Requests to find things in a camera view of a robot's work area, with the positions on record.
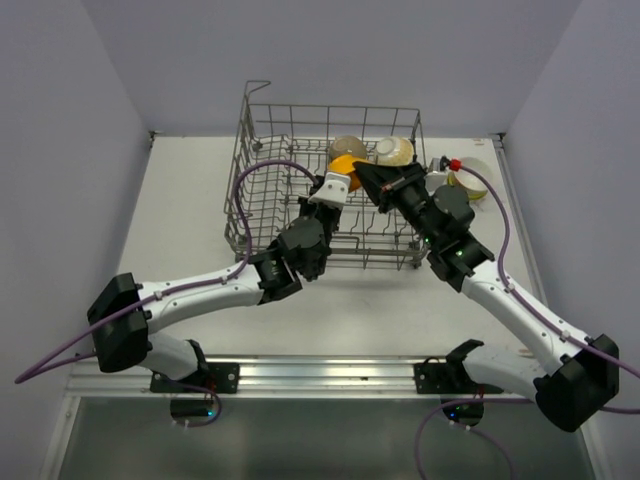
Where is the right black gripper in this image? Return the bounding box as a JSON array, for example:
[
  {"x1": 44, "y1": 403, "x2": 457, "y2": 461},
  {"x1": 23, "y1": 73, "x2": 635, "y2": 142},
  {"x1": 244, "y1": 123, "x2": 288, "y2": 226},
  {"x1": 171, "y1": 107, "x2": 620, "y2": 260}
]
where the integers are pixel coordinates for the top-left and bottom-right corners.
[{"x1": 352, "y1": 162, "x2": 440, "y2": 249}]

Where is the yellow bowl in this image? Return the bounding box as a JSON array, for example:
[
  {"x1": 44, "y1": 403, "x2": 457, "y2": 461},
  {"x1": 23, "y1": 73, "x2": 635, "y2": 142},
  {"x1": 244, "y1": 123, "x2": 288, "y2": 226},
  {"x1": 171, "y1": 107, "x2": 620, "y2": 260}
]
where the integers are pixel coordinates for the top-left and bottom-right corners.
[{"x1": 328, "y1": 154, "x2": 361, "y2": 192}]

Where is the beige bowl with sunflower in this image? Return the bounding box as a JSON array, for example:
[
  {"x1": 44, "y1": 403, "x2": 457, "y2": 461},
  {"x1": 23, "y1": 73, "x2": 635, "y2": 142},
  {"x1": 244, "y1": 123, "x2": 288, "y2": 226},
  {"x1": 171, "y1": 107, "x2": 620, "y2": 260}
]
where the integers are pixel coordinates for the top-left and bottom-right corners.
[{"x1": 459, "y1": 157, "x2": 493, "y2": 188}]

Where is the grey wire dish rack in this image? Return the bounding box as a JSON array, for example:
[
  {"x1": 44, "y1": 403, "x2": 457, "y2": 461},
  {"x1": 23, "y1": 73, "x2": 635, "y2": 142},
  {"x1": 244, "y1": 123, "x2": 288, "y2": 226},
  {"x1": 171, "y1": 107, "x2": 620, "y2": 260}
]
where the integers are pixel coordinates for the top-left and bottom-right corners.
[{"x1": 224, "y1": 80, "x2": 427, "y2": 270}]

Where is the lime green bowl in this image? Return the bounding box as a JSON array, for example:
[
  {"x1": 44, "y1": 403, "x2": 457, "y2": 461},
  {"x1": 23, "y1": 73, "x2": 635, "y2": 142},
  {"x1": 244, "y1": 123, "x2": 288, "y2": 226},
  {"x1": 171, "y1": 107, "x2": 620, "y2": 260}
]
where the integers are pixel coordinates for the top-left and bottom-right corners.
[{"x1": 447, "y1": 171, "x2": 488, "y2": 202}]

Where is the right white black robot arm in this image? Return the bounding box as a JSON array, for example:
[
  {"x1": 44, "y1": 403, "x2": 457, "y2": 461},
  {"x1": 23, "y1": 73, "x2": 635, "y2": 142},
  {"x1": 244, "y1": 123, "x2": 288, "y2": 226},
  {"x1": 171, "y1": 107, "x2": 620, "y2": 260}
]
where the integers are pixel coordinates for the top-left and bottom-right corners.
[{"x1": 354, "y1": 161, "x2": 619, "y2": 432}]

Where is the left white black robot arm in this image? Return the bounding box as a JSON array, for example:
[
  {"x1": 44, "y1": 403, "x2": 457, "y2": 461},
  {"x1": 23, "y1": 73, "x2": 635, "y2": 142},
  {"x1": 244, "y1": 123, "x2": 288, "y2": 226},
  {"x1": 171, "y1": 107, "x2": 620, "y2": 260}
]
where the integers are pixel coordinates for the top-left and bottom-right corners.
[{"x1": 87, "y1": 198, "x2": 342, "y2": 393}]

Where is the cream white bowl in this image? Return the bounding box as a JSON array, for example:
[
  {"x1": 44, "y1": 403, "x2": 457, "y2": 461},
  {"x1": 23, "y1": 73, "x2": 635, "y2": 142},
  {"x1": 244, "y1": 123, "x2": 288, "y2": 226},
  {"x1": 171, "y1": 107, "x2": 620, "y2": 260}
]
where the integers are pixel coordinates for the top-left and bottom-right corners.
[{"x1": 374, "y1": 136, "x2": 414, "y2": 166}]

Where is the beige brown glazed bowl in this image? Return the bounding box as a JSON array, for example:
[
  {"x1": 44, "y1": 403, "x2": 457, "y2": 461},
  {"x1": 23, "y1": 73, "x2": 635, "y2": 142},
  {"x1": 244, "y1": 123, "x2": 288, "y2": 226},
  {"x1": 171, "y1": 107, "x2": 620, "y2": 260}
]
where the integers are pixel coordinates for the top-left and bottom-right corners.
[{"x1": 328, "y1": 135, "x2": 367, "y2": 161}]

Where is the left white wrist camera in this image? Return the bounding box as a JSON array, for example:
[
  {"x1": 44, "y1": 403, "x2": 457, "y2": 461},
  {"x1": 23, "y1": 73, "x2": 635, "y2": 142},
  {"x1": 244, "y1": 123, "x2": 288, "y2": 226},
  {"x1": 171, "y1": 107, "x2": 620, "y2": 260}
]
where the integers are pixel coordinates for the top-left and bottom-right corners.
[{"x1": 308, "y1": 172, "x2": 351, "y2": 210}]

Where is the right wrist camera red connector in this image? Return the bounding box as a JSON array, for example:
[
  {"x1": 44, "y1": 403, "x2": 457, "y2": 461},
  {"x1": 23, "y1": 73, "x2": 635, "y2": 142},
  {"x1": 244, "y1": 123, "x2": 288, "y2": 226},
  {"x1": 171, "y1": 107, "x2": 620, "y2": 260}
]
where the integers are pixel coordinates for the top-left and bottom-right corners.
[{"x1": 428, "y1": 155, "x2": 462, "y2": 174}]

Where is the aluminium mounting rail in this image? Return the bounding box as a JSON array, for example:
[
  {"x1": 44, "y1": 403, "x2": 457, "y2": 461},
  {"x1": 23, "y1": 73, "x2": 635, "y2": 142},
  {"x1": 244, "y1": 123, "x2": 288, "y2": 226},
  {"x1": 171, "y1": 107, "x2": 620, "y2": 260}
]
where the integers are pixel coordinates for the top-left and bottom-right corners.
[{"x1": 65, "y1": 351, "x2": 538, "y2": 400}]

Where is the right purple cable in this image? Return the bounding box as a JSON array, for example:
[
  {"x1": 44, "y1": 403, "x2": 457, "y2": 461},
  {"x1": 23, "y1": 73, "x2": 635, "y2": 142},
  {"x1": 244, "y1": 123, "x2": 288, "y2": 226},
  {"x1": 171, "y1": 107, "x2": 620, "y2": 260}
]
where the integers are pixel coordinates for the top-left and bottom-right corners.
[{"x1": 415, "y1": 161, "x2": 640, "y2": 480}]

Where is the purple cable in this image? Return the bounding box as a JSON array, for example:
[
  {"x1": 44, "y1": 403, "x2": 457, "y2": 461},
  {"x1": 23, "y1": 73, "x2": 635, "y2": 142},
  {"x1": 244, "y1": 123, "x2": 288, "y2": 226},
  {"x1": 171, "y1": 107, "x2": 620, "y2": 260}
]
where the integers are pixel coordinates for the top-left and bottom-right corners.
[
  {"x1": 13, "y1": 160, "x2": 318, "y2": 429},
  {"x1": 415, "y1": 161, "x2": 640, "y2": 480}
]

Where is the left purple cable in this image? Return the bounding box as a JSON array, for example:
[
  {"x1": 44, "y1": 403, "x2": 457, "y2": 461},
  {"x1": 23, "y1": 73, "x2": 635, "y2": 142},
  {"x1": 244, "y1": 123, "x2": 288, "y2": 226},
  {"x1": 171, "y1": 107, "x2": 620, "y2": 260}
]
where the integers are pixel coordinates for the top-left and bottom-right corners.
[{"x1": 13, "y1": 160, "x2": 318, "y2": 429}]

